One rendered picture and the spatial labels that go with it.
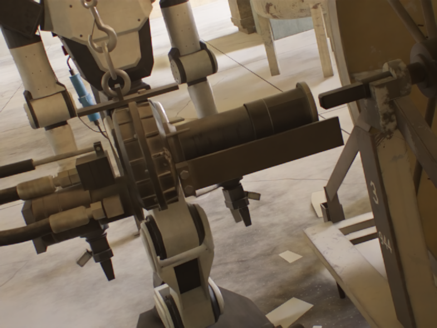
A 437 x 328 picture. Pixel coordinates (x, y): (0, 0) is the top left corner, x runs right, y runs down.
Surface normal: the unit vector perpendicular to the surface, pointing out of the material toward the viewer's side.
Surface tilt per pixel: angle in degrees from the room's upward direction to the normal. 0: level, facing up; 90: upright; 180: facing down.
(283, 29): 90
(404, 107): 35
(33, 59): 90
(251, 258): 0
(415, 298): 90
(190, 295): 30
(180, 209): 67
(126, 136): 53
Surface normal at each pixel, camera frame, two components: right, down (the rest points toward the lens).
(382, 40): 0.15, 0.19
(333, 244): -0.25, -0.92
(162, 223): 0.19, -0.18
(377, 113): -0.95, 0.29
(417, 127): -0.11, -0.60
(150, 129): 0.12, -0.47
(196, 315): 0.38, 0.46
